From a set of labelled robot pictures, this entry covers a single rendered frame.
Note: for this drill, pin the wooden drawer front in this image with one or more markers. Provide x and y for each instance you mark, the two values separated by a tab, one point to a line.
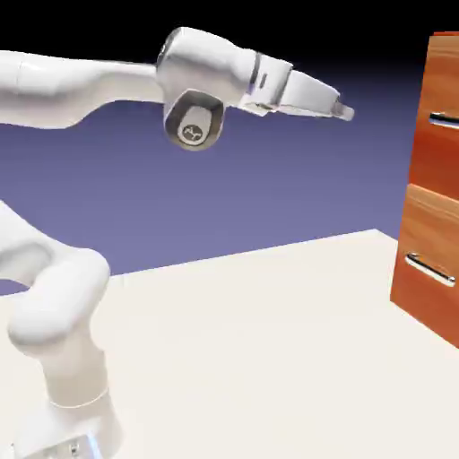
439	157
426	229

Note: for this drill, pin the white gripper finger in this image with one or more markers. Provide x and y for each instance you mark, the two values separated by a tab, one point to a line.
343	111

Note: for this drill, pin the brown wooden cabinet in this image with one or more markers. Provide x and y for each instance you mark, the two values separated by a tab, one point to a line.
435	200

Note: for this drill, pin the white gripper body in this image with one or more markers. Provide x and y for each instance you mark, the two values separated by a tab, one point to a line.
308	95

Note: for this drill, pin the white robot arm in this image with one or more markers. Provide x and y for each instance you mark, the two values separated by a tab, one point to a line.
200	68

